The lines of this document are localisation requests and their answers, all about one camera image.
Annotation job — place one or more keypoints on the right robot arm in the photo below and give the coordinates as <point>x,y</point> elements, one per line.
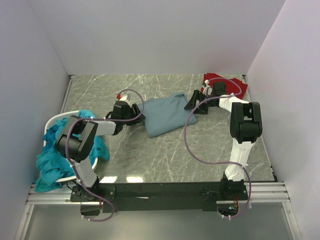
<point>245,126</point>

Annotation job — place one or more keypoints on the white laundry basket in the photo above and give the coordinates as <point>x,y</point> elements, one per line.
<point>62,116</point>

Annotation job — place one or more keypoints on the aluminium frame rail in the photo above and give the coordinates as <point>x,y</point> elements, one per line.
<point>261,192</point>

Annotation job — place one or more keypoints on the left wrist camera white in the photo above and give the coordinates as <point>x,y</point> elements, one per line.
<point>124,98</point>

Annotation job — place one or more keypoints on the grey-blue t shirt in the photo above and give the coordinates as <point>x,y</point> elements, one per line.
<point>163,115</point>

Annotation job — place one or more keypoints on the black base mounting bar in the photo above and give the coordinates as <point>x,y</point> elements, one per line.
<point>159,196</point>

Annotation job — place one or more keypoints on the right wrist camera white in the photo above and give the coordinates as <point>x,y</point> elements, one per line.
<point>207,89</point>

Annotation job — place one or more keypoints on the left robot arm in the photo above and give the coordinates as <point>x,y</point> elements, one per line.
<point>76,140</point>

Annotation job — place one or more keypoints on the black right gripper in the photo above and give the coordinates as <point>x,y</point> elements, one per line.
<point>201,99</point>

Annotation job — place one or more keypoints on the teal t shirts pile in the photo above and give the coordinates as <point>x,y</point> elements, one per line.
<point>99,150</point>

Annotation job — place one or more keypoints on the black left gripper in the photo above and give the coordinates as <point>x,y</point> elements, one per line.
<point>133,114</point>

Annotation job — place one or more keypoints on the red folded t shirt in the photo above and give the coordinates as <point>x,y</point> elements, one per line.
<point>232,85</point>

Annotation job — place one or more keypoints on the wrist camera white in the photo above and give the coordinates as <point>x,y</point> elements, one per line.
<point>207,89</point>
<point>124,98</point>

